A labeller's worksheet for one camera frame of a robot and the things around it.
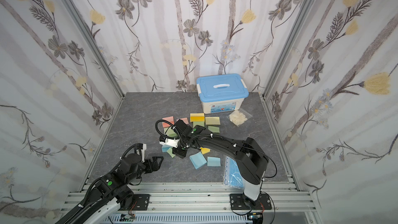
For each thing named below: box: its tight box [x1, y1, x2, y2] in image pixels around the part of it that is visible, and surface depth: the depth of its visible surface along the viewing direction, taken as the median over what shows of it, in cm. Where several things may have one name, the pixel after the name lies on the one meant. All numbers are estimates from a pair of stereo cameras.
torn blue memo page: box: [207, 156, 221, 167], surface depth 90 cm
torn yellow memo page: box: [205, 116, 221, 125], surface depth 107 cm
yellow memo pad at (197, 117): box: [189, 113, 205, 123], surface depth 110 cm
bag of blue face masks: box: [223, 155, 245, 190], surface depth 83 cm
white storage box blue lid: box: [196, 73, 250, 114], surface depth 105 cm
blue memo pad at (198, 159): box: [189, 151, 208, 170], surface depth 88 cm
